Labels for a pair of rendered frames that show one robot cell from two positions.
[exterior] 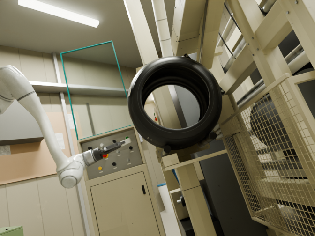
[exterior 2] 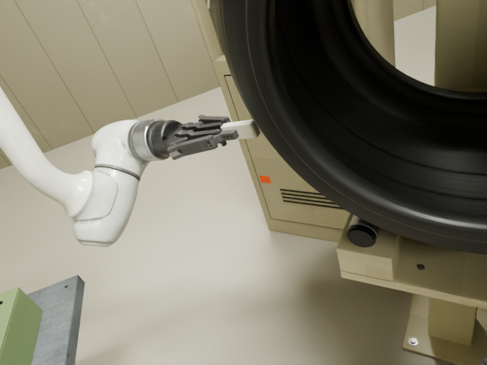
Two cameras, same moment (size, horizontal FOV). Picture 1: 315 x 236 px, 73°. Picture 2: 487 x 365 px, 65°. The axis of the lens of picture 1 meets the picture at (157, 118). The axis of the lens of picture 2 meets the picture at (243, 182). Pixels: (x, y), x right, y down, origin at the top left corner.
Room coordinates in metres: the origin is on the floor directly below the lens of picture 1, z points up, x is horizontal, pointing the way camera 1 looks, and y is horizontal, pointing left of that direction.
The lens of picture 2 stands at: (0.85, -0.17, 1.37)
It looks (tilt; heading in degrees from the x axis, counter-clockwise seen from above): 37 degrees down; 44
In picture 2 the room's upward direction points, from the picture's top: 20 degrees counter-clockwise
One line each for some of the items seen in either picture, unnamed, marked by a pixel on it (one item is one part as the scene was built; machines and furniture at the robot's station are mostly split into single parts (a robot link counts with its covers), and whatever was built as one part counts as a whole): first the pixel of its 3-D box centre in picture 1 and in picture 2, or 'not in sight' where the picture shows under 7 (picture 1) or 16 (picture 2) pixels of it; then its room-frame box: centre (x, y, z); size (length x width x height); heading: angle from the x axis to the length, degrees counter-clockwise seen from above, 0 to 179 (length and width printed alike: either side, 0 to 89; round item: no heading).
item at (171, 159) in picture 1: (168, 161); (387, 192); (1.41, 0.01, 0.84); 0.36 x 0.09 x 0.06; 5
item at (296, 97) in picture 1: (264, 168); not in sight; (1.22, -0.48, 0.65); 0.90 x 0.02 x 0.70; 5
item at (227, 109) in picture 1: (221, 118); not in sight; (1.67, -0.49, 1.05); 0.20 x 0.15 x 0.30; 5
